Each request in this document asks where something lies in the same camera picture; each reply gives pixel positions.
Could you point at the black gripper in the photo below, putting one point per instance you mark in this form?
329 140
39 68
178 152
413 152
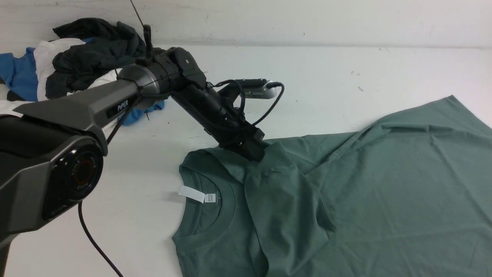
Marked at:
222 121

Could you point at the green long-sleeve top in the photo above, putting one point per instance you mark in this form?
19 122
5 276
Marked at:
407 196

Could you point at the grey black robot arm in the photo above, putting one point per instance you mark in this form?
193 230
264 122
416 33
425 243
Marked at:
52 152

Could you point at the dark grey garment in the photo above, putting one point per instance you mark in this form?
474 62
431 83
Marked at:
87 28

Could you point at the white garment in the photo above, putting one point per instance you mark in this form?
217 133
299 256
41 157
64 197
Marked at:
64 66

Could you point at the blue garment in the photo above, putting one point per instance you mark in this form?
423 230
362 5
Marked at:
23 79

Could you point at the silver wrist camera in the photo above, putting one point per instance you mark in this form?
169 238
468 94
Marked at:
257 88

